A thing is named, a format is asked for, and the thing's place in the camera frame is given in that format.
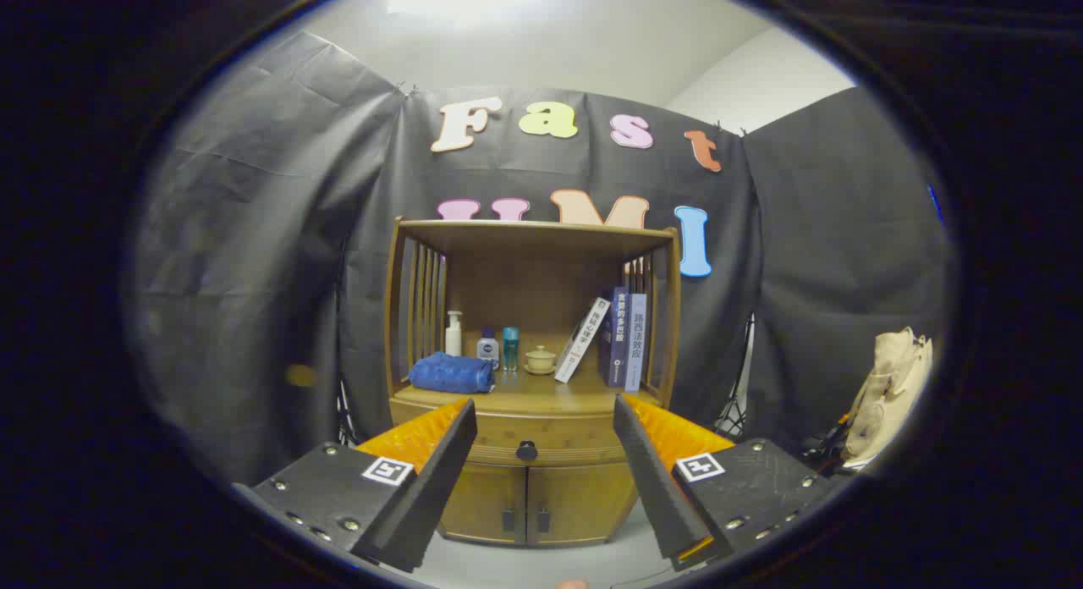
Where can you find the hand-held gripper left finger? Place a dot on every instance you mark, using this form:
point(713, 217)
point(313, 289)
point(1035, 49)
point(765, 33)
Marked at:
point(431, 487)

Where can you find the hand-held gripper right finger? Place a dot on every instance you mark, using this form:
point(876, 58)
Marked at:
point(656, 487)

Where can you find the wooden countertop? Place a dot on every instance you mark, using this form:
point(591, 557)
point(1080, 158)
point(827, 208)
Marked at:
point(541, 388)

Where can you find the wooden cabinet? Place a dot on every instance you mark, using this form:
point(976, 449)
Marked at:
point(541, 284)

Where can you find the black light stand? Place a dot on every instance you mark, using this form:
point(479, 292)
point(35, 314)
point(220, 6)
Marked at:
point(734, 420)

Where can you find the rolled blue towel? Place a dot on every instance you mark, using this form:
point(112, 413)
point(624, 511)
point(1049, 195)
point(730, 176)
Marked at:
point(448, 373)

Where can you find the light blue book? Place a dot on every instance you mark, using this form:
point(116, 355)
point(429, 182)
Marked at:
point(635, 344)

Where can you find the white bottle with blue cap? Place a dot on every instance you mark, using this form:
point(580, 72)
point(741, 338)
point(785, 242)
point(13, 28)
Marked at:
point(487, 349)

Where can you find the dark blue book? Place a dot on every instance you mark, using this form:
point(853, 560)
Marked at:
point(616, 344)

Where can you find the white pump bottle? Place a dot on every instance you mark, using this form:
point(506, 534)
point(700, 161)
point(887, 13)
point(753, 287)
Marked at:
point(453, 339)

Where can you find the clear blue bottle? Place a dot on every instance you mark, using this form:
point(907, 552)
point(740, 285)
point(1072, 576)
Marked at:
point(511, 348)

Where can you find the white book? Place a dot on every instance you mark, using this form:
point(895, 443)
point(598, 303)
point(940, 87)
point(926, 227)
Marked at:
point(582, 339)

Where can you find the beige lidded teacup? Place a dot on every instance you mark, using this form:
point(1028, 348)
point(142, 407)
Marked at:
point(540, 360)

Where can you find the black device with orange part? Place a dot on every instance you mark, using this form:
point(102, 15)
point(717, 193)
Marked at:
point(825, 454)

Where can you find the beige bag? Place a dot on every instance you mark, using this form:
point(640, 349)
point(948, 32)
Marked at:
point(888, 386)

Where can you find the black backdrop cloth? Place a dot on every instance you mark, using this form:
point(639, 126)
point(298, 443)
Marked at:
point(254, 233)

